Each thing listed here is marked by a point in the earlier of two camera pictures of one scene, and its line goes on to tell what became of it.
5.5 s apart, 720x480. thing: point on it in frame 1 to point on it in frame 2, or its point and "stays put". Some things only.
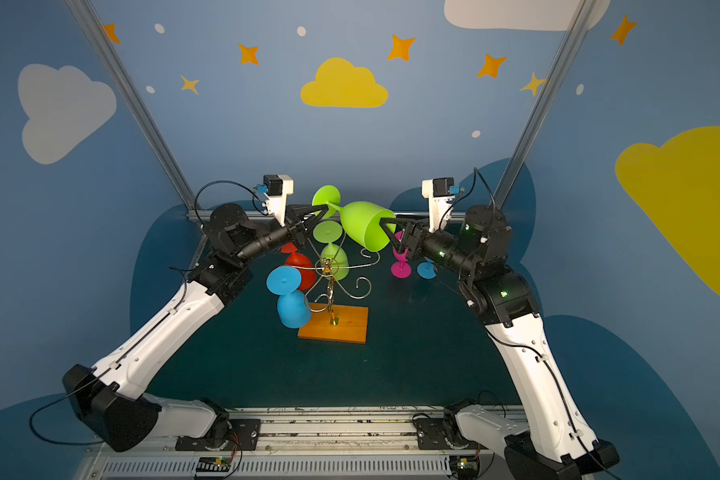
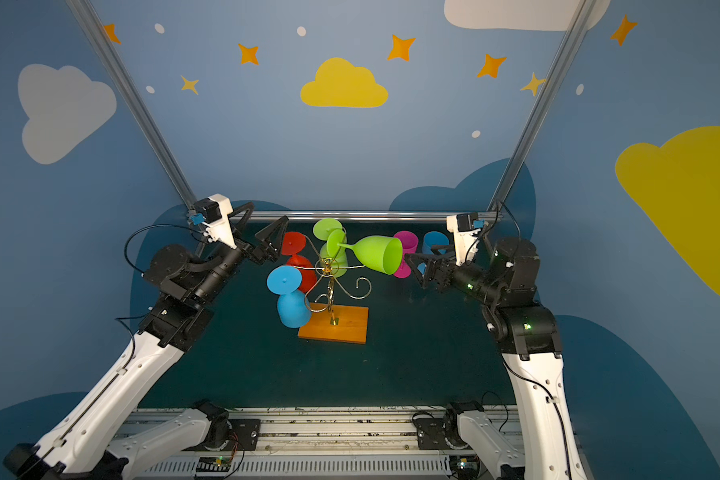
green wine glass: [362, 219] to [381, 253]
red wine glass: [303, 264] stays put
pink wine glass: [401, 270] stays put
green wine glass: [333, 259] stays put
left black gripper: [294, 222] to [252, 248]
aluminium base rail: [307, 443] stays put
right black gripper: [413, 233] to [431, 273]
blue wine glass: [293, 308] stays put
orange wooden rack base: [340, 323] stays put
